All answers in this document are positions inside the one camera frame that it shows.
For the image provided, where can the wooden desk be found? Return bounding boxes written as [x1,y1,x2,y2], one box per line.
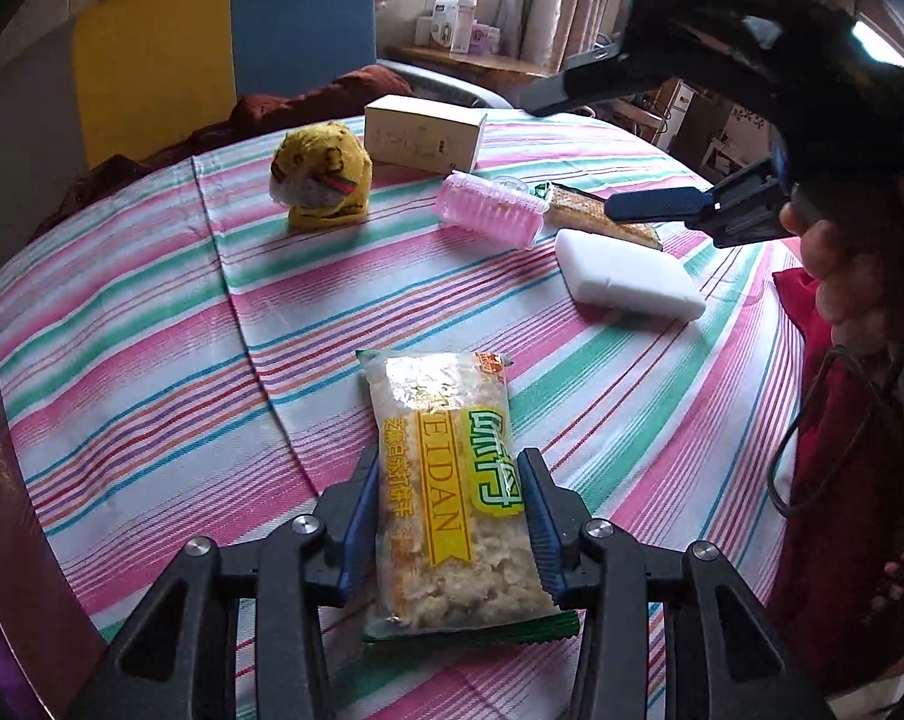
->
[385,46,550,96]

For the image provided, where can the white boxes on desk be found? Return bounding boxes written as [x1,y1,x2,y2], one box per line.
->
[413,0,501,57]

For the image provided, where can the grey yellow blue headboard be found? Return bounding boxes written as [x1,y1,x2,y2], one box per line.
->
[0,0,377,266]

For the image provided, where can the yellow tiger plush toy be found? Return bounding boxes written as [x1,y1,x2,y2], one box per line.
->
[270,122,372,231]

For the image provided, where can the white foam sponge block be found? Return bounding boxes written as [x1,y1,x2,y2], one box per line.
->
[555,229,706,322]

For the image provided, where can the red quilt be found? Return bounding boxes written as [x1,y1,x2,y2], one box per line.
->
[768,268,904,686]

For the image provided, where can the striped bed sheet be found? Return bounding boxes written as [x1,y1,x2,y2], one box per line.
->
[0,135,804,640]

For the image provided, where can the pink hair roller pack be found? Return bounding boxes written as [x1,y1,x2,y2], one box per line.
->
[434,171,548,249]

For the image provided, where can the white cardboard box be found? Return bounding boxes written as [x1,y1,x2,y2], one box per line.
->
[363,94,488,176]

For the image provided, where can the dark red blanket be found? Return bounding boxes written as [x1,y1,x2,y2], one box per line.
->
[31,64,415,241]

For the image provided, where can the Weidan biscuit packet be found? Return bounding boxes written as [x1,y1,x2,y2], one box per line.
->
[358,349,579,644]

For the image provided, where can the brown snack bar packet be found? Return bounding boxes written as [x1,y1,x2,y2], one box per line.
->
[534,182,662,250]

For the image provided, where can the person right hand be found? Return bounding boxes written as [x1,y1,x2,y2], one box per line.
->
[779,200,904,356]

